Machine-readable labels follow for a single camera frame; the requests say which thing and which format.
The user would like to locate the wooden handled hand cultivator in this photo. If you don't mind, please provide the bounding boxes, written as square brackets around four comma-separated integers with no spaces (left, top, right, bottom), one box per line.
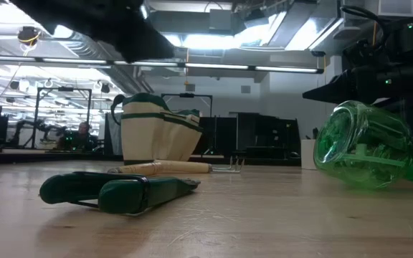
[108,156,245,177]

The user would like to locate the black and yellow cord reel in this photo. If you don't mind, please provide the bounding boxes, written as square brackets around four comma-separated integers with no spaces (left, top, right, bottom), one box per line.
[16,25,43,48]

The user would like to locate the green handled pruning shears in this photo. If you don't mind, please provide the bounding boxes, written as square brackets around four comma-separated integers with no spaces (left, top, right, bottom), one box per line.
[39,171,202,218]

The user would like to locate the beige and green garden bag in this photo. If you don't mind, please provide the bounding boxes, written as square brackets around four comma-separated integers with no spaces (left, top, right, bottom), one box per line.
[110,92,204,166]

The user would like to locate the black aluminium table frame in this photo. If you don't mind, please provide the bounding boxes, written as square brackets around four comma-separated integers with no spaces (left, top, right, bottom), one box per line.
[0,149,302,167]

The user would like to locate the black background frame stand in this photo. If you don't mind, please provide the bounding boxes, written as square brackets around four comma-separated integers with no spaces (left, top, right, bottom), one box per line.
[160,92,214,156]
[31,86,93,150]

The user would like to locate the green transparent spray bottle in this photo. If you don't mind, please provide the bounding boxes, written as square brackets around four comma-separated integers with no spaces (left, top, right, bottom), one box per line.
[313,100,413,191]

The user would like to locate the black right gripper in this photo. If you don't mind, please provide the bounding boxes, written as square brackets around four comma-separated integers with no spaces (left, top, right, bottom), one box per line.
[302,59,413,107]

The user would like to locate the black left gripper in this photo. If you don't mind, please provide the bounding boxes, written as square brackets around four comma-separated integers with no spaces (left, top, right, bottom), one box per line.
[9,0,176,64]

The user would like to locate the black cabinet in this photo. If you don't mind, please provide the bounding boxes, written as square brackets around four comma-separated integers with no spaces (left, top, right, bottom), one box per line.
[229,111,301,159]

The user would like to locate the person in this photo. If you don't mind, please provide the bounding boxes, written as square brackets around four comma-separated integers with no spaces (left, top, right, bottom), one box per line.
[57,120,100,152]

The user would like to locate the long ceiling light bar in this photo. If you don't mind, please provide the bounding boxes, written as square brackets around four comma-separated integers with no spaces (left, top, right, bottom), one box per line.
[0,54,325,75]

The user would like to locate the round metal ventilation duct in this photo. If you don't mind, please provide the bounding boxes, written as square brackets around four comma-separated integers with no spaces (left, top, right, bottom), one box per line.
[61,34,155,95]

